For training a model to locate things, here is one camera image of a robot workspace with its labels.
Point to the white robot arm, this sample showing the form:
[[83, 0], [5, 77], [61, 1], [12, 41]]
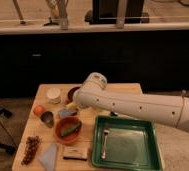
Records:
[[168, 110]]

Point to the white cylindrical cup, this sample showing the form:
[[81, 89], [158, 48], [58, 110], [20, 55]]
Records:
[[54, 95]]

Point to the metal cup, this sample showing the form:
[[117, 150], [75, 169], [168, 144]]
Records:
[[48, 119]]

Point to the dark red bowl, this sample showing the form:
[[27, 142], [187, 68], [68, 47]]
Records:
[[71, 93]]

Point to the blue grey cloth piece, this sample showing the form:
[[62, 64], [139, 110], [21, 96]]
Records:
[[63, 113]]

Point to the orange plastic bowl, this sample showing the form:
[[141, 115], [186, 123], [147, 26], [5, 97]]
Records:
[[65, 123]]

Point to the green cucumber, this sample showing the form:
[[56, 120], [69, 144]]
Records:
[[66, 132]]

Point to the orange fruit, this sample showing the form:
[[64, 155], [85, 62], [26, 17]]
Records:
[[38, 110]]

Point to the green plastic tray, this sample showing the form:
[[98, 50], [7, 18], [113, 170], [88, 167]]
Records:
[[130, 144]]

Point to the brown white sponge block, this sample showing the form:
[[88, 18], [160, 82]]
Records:
[[75, 153]]

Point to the bunch of red grapes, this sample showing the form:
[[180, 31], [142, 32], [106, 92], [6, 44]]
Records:
[[31, 148]]

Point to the light blue cloth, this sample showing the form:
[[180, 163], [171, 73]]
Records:
[[48, 158]]

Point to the black floor stand legs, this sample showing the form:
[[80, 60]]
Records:
[[10, 149]]

